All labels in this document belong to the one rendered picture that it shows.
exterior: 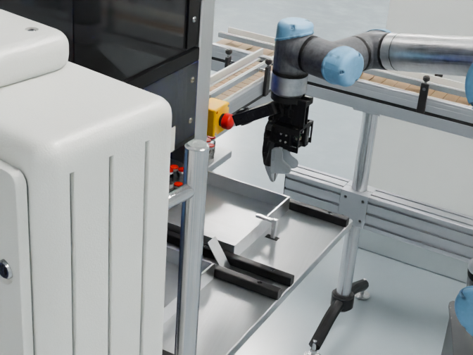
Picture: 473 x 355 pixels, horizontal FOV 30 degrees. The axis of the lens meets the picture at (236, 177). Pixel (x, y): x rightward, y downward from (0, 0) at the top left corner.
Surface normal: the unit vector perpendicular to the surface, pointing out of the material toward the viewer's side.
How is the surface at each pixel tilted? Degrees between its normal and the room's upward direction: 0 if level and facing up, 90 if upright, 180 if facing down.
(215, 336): 0
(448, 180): 90
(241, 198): 0
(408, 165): 90
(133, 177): 90
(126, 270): 90
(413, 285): 0
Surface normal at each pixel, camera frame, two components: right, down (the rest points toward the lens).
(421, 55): -0.71, 0.20
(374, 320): 0.07, -0.89
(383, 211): -0.48, 0.36
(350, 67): 0.71, 0.36
